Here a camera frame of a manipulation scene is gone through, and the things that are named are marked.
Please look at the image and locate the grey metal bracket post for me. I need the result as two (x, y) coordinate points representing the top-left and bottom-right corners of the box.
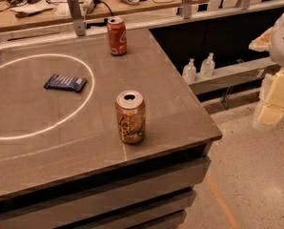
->
(67, 0), (86, 36)

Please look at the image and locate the red coke can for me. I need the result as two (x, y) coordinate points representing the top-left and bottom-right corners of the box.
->
(107, 17), (127, 55)

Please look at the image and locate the gold opened soda can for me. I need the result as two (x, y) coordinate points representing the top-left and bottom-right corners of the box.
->
(115, 90), (146, 144)

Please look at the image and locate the left clear sanitizer bottle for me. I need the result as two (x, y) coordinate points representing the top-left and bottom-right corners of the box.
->
(182, 58), (196, 84)

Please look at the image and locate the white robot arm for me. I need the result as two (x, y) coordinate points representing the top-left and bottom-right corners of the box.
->
(249, 12), (284, 131)

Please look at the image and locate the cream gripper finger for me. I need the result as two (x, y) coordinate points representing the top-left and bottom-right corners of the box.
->
(253, 68), (284, 131)
(249, 28), (273, 52)

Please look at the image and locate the grey drawer cabinet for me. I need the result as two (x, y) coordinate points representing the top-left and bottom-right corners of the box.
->
(0, 146), (211, 229)

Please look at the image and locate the right clear sanitizer bottle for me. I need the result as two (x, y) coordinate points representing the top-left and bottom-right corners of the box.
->
(200, 52), (215, 77)

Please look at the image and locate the blue rxbar blueberry wrapper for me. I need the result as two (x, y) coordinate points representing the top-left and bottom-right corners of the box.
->
(44, 74), (87, 93)

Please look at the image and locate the metal rail upright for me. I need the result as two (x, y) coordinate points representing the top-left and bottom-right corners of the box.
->
(180, 0), (192, 19)

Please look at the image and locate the clear sanitizer bottle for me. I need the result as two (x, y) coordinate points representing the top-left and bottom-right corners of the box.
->
(200, 52), (215, 77)
(182, 58), (196, 84)

